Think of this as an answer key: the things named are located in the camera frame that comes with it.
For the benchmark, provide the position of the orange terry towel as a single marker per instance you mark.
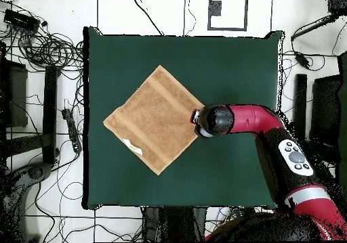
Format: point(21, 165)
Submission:
point(154, 118)

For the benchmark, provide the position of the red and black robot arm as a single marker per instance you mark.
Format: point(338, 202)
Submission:
point(257, 118)

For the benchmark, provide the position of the dark green table cloth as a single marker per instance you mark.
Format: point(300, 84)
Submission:
point(217, 69)

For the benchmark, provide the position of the black power strip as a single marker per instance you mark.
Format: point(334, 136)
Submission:
point(71, 130)

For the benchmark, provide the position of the black power adapter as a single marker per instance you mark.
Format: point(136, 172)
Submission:
point(302, 59)

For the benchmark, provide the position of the grey tripod base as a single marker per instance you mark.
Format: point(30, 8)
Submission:
point(35, 172)

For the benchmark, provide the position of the black multi-port hub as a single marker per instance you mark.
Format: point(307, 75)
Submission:
point(21, 19)

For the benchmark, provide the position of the black box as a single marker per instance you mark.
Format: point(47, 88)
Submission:
point(337, 3)

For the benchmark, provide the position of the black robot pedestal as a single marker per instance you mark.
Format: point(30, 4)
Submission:
point(176, 224)

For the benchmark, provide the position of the black metal stand frame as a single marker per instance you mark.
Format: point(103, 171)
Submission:
point(50, 113)
point(301, 99)

